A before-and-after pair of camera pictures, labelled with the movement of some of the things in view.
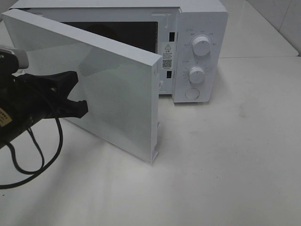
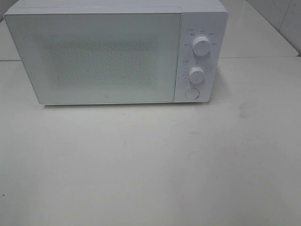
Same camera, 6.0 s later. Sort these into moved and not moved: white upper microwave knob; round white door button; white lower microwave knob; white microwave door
Moved: white microwave door
Not moved: white upper microwave knob; white lower microwave knob; round white door button
